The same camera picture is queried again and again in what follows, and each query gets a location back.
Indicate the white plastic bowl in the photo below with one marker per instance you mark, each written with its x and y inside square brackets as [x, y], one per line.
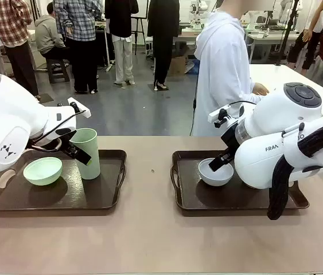
[215, 179]

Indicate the person in blue plaid shirt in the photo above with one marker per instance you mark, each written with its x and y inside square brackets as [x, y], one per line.
[78, 23]

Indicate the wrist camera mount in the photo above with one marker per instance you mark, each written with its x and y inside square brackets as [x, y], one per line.
[85, 114]
[215, 114]

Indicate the dark wooden stool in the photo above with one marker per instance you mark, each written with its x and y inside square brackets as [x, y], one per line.
[58, 61]

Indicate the light green plastic cup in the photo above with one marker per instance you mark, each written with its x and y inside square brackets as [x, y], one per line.
[93, 149]

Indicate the white table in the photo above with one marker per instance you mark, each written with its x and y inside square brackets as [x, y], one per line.
[287, 77]

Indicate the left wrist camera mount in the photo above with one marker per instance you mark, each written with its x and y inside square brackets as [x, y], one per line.
[85, 114]

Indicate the person in white hoodie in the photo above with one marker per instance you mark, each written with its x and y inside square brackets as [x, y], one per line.
[221, 71]

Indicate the seated person in grey hoodie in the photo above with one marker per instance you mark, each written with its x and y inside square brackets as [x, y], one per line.
[48, 37]

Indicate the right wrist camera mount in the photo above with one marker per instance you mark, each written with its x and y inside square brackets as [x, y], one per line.
[215, 114]

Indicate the person's right hand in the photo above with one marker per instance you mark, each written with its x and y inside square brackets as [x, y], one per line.
[260, 89]

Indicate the cardboard box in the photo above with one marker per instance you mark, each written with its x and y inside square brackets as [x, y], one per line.
[177, 67]

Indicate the white background desk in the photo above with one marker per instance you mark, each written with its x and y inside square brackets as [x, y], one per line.
[273, 37]

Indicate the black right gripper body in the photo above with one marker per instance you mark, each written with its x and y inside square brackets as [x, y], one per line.
[231, 141]

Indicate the person in red plaid shirt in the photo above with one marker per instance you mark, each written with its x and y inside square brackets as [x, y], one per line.
[9, 23]

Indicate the blue white plastic bag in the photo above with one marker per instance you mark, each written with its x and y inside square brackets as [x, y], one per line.
[191, 67]

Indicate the light green plastic bowl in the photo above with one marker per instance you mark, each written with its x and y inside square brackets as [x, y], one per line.
[42, 174]

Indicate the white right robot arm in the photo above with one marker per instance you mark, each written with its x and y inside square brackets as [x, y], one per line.
[278, 120]

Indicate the black tripod stand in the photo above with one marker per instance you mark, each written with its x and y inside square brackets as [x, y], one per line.
[288, 28]

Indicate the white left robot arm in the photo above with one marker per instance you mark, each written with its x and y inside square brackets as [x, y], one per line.
[6, 120]

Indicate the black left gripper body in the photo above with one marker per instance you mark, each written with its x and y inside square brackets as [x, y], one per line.
[68, 140]

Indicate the whiteboard on easel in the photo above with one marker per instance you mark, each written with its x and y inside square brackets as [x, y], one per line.
[142, 10]

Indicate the person in long black coat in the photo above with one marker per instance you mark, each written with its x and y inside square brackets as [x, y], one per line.
[162, 23]

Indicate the dark brown plastic tray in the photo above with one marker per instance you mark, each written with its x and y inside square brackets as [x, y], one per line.
[221, 197]
[63, 197]

